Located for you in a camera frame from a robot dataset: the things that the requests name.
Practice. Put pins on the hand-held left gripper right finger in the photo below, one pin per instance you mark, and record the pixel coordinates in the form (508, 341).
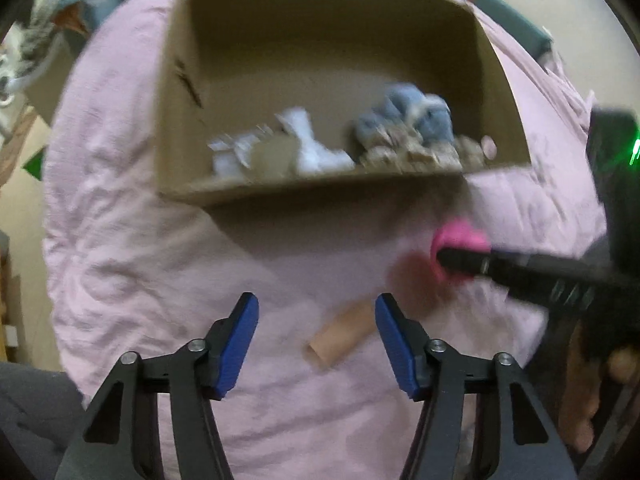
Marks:
(395, 350)

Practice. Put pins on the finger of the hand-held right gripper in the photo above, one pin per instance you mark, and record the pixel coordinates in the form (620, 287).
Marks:
(475, 262)

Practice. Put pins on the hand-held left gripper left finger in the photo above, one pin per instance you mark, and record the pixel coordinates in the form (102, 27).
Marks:
(237, 350)

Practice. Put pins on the pink rubber toy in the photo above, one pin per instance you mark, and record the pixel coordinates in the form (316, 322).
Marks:
(460, 232)

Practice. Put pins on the beige tube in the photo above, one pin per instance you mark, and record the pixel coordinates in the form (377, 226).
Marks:
(340, 335)

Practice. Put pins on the beige lace scrunchie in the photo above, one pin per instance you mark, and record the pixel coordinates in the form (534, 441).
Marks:
(400, 152)

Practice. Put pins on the light blue plush toy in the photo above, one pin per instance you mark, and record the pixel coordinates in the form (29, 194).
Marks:
(435, 120)

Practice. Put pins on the blue fluffy plush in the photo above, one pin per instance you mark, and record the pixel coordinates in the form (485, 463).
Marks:
(392, 110)

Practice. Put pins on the brown cardboard piece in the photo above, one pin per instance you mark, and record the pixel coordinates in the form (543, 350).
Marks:
(272, 160)

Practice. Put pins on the brown cardboard box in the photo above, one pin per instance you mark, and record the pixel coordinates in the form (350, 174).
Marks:
(320, 35)

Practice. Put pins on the person's right hand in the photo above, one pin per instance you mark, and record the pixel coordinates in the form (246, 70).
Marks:
(582, 390)

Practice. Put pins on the small pink round object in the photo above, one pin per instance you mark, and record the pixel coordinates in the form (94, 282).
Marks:
(489, 146)

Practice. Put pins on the pink bed blanket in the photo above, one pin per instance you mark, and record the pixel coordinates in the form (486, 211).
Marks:
(125, 260)

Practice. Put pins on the person's left leg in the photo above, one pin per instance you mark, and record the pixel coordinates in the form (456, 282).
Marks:
(30, 410)

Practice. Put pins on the green floor mat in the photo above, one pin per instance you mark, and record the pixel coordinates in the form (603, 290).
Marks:
(35, 165)

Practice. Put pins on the light blue fleece cloth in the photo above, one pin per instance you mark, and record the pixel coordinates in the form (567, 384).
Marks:
(95, 5)

